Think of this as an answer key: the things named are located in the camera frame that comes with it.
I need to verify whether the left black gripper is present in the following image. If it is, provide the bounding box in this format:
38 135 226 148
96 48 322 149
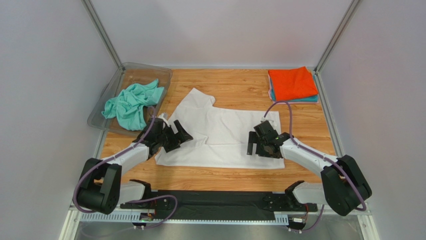
157 119 193 152

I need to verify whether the white t shirt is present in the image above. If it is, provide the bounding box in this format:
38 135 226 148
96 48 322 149
155 88 285 170

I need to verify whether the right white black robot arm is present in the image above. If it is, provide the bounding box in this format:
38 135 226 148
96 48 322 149
247 120 373 216

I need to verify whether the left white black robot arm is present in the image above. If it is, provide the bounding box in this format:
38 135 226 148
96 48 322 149
72 116 194 215

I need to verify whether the mint green t shirt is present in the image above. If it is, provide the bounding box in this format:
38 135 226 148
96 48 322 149
101 79 165 131

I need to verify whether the clear plastic bin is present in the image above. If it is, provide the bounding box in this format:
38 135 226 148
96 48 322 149
87 62 173 136

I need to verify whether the folded orange t shirt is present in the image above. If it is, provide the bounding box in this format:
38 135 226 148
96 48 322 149
268 66 319 104

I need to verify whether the folded teal t shirt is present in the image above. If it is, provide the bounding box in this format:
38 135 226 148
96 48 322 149
269 73 319 103

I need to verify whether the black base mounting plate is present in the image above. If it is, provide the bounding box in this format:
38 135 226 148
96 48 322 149
120 190 318 221

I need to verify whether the right aluminium corner post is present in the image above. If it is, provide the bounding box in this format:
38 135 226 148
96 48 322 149
314 0 363 75

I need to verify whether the aluminium corner post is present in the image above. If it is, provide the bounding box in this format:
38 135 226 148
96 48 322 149
81 0 122 68
314 0 363 75

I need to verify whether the aluminium frame rail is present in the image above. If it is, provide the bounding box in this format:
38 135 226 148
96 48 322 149
59 204 374 240

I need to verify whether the left aluminium corner post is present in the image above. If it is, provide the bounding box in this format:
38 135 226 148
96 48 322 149
81 0 122 68

